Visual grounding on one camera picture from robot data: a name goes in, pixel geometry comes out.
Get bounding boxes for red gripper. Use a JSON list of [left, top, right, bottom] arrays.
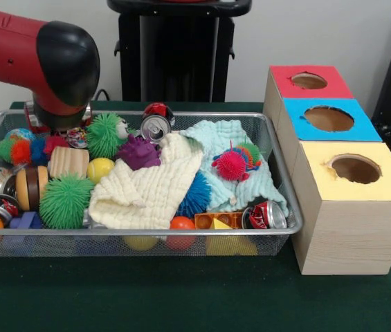
[[24, 100, 94, 136]]

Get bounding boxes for colourful patterned cloth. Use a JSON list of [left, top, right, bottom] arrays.
[[65, 126, 89, 149]]

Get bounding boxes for wooden box three holes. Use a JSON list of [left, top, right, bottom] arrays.
[[263, 64, 391, 276]]

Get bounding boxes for multicoloured fuzzy caterpillar toy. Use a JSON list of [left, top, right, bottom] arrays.
[[0, 134, 70, 166]]

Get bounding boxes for wooden toy burger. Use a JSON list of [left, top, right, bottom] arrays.
[[15, 165, 49, 212]]

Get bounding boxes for green puffer toy white face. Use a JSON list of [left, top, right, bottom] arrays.
[[86, 112, 130, 159]]

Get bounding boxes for plain green puffer ball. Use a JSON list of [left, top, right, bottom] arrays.
[[38, 172, 95, 230]]

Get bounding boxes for purple spiky rubber toy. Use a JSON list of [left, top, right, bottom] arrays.
[[114, 133, 162, 171]]

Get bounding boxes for uncrushed red soda can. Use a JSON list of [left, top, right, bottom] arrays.
[[139, 102, 176, 145]]

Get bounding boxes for cream waffle cloth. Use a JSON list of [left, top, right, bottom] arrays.
[[87, 133, 205, 230]]

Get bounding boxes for mint waffle cloth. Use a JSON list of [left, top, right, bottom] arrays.
[[179, 119, 289, 212]]

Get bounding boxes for pink spiky rubber toy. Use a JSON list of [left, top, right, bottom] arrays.
[[210, 140, 262, 181]]

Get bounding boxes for crushed red soda can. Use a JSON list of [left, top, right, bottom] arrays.
[[242, 199, 288, 230]]

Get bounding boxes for silver wire mesh bin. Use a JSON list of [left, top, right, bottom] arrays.
[[0, 109, 305, 259]]

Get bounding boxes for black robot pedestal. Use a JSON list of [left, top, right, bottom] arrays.
[[107, 0, 253, 103]]

